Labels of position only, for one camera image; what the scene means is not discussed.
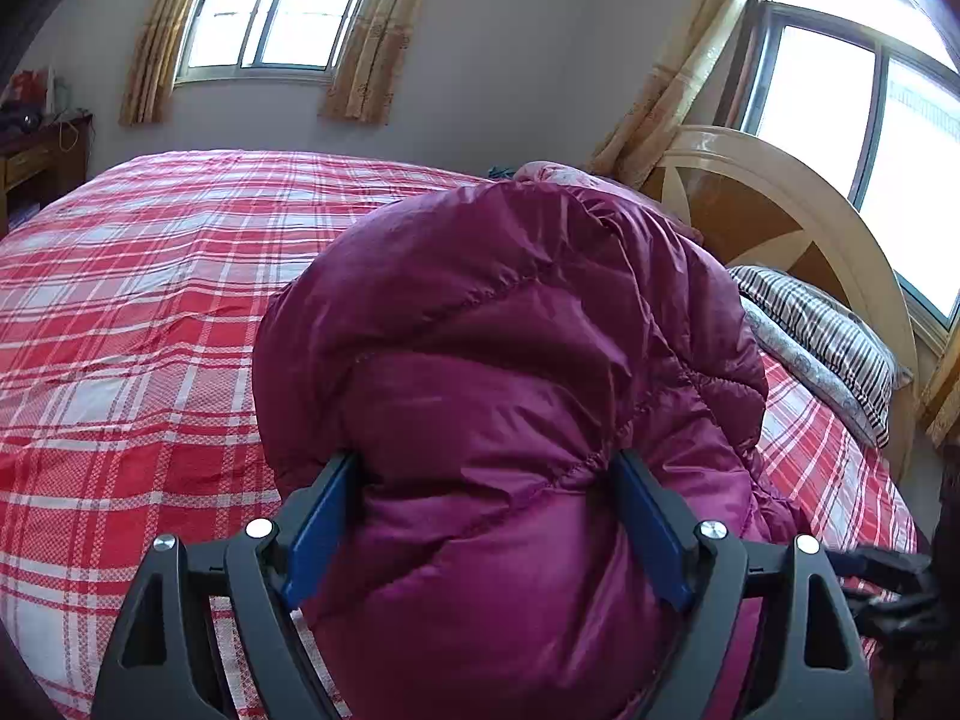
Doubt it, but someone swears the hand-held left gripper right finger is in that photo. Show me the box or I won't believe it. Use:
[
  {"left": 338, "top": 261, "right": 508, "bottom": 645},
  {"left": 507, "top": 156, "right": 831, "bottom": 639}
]
[{"left": 609, "top": 448, "right": 878, "bottom": 720}]

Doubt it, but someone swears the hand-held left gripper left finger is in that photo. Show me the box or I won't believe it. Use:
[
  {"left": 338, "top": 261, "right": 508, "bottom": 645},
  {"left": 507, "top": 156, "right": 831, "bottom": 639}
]
[{"left": 90, "top": 450, "right": 361, "bottom": 720}]

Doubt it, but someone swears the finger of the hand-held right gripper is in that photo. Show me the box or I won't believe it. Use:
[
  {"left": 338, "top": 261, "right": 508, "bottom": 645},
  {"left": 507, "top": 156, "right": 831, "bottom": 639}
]
[
  {"left": 829, "top": 546, "right": 937, "bottom": 582},
  {"left": 855, "top": 591, "right": 940, "bottom": 642}
]

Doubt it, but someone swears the purple quilted down jacket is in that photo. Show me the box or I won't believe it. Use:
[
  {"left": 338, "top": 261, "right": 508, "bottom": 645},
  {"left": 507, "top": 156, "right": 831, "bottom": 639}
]
[{"left": 253, "top": 180, "right": 815, "bottom": 720}]

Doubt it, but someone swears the pale floral pillow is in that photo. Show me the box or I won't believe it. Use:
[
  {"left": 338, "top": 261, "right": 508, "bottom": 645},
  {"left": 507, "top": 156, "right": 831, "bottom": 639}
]
[{"left": 742, "top": 300, "right": 882, "bottom": 451}]

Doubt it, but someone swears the striped pillow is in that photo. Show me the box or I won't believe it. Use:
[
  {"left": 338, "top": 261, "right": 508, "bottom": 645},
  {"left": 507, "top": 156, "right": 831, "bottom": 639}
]
[{"left": 727, "top": 265, "right": 914, "bottom": 451}]

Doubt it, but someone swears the red plaid blanket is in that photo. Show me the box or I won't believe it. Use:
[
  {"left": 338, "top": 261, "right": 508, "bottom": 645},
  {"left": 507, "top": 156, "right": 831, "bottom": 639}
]
[{"left": 0, "top": 150, "right": 920, "bottom": 720}]

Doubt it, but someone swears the wooden headboard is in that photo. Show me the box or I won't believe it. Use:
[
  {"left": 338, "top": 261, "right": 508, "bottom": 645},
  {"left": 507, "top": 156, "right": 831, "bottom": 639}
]
[{"left": 641, "top": 125, "right": 920, "bottom": 481}]

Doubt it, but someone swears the pink floral quilt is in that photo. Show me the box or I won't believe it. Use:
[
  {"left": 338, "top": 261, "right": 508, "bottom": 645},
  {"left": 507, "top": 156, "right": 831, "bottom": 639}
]
[{"left": 514, "top": 160, "right": 601, "bottom": 188}]

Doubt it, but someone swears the long beige curtain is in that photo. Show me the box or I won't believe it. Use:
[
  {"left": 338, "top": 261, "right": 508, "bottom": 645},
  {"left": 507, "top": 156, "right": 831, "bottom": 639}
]
[{"left": 585, "top": 0, "right": 773, "bottom": 188}]

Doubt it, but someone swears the large window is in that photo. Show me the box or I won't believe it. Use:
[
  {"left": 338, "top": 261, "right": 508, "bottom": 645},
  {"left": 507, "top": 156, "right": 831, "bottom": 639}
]
[{"left": 731, "top": 0, "right": 960, "bottom": 331}]

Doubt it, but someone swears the wooden desk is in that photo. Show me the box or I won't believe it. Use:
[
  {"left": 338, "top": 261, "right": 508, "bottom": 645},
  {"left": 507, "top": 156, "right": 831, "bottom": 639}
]
[{"left": 0, "top": 112, "right": 95, "bottom": 237}]

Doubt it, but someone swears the beige patterned curtain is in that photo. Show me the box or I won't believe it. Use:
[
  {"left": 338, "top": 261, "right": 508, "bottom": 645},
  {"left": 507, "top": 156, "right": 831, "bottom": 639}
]
[
  {"left": 118, "top": 0, "right": 218, "bottom": 127},
  {"left": 319, "top": 0, "right": 440, "bottom": 125}
]

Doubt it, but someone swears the small window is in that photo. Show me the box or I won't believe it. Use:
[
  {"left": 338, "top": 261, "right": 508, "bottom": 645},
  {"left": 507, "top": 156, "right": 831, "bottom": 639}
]
[{"left": 174, "top": 0, "right": 391, "bottom": 83}]

